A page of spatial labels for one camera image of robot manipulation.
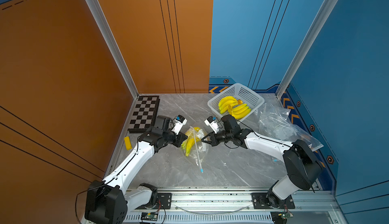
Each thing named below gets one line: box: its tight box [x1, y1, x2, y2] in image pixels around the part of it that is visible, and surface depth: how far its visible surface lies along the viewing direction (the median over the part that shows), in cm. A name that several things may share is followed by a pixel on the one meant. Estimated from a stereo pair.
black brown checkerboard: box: [127, 95, 161, 134], surface depth 108 cm
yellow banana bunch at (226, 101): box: [218, 95, 244, 115], surface depth 107 cm
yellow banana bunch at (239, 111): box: [227, 103, 252, 120], surface depth 107 cm
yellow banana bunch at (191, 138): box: [181, 127, 202, 157], surface depth 85 cm
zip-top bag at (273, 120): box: [256, 102, 293, 139], surface depth 94 cm
